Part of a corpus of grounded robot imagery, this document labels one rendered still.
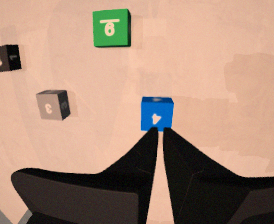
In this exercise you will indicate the black block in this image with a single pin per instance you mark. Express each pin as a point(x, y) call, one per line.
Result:
point(9, 57)

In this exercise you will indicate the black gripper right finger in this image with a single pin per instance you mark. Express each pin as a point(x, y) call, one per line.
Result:
point(203, 192)

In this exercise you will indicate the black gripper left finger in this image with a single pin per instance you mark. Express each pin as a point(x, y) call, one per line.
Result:
point(118, 195)

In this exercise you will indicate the green block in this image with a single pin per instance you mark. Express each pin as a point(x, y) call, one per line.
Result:
point(112, 28)

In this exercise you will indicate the blue block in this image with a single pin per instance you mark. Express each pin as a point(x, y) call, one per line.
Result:
point(156, 112)

